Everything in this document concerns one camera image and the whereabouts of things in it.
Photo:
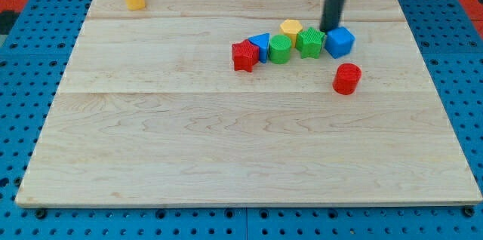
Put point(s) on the red star block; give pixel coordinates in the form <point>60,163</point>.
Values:
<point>245,55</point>

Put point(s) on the blue triangle block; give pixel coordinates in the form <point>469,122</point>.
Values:
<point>262,42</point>

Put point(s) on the green cylinder block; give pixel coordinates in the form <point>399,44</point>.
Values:
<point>279,49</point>

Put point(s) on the light wooden board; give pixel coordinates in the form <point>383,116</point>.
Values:
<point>150,113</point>

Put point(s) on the yellow hexagon block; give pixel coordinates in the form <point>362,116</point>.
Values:
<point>291,29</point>

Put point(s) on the green star block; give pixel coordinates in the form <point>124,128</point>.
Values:
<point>309,43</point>

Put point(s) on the red cylinder block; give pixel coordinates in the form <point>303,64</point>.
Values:
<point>347,78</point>

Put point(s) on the blue cube block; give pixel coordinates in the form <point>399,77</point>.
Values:
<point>339,42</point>

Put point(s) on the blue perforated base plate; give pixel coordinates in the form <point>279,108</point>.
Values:
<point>37,48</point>

